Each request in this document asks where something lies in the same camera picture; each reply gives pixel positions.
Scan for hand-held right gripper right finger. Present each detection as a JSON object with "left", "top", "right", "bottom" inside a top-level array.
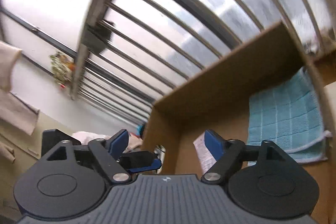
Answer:
[{"left": 201, "top": 130, "right": 300, "bottom": 185}]

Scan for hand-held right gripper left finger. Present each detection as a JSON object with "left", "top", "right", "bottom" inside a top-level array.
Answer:
[{"left": 39, "top": 129, "right": 132, "bottom": 184}]

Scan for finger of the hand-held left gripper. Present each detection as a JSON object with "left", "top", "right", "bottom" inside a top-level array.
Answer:
[{"left": 117, "top": 150, "right": 162, "bottom": 174}]

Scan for white cosmetic tube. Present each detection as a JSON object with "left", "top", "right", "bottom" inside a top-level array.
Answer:
[{"left": 193, "top": 135, "right": 218, "bottom": 173}]

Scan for brown cardboard box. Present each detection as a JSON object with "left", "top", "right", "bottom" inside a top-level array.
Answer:
[{"left": 140, "top": 22, "right": 336, "bottom": 224}]

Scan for blue checked cloth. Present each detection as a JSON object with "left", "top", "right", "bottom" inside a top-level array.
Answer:
[{"left": 248, "top": 67, "right": 332, "bottom": 163}]

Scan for beige hanging cloth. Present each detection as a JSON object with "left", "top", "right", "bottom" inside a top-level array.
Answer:
[
  {"left": 0, "top": 90, "right": 40, "bottom": 136},
  {"left": 0, "top": 40, "right": 23, "bottom": 90}
]

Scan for beige plastic cabinet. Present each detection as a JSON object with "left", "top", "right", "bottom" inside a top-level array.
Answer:
[{"left": 323, "top": 82, "right": 336, "bottom": 132}]

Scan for colourful wall decoration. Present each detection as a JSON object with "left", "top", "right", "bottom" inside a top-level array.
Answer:
[{"left": 50, "top": 52, "right": 76, "bottom": 89}]

